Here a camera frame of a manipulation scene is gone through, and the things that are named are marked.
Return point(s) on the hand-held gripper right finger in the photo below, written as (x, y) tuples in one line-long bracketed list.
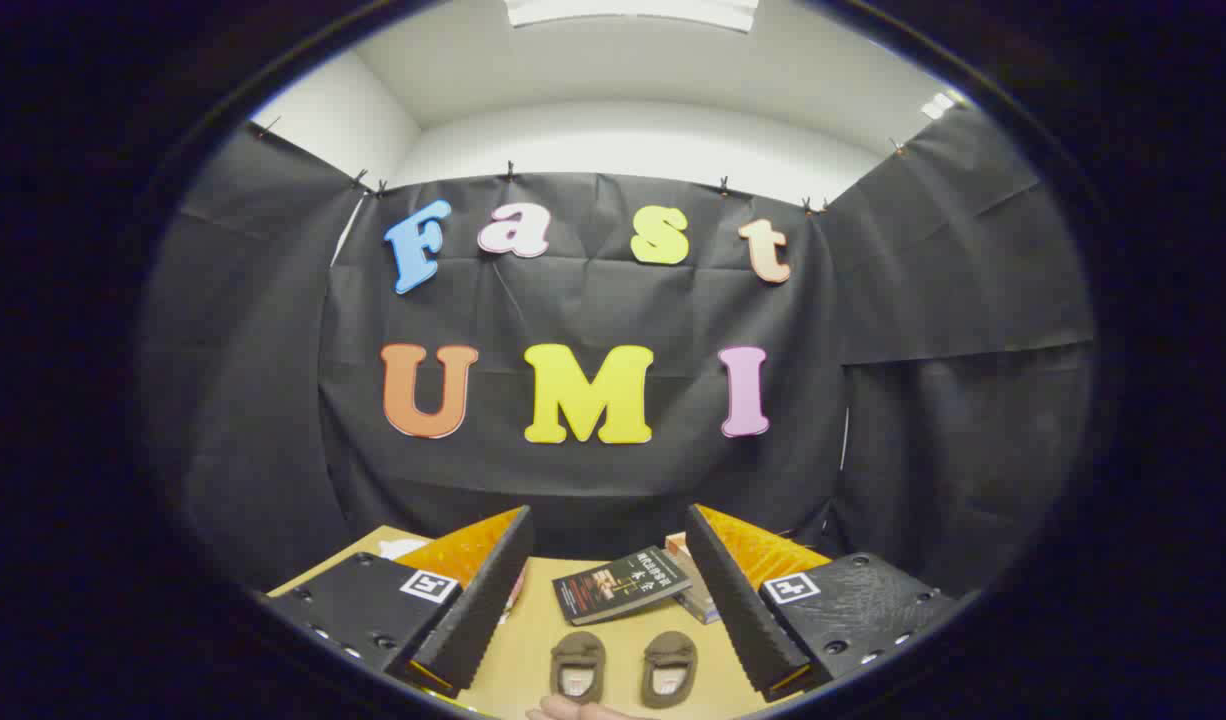
[(738, 610)]

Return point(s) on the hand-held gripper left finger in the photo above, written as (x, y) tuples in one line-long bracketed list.
[(473, 620)]

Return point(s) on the brown fuzzy shoe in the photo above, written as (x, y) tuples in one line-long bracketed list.
[(578, 665), (669, 668)]

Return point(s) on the black cover book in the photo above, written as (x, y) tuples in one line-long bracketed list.
[(618, 585)]

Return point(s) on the ceiling light panel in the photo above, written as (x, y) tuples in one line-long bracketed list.
[(938, 105), (633, 10)]

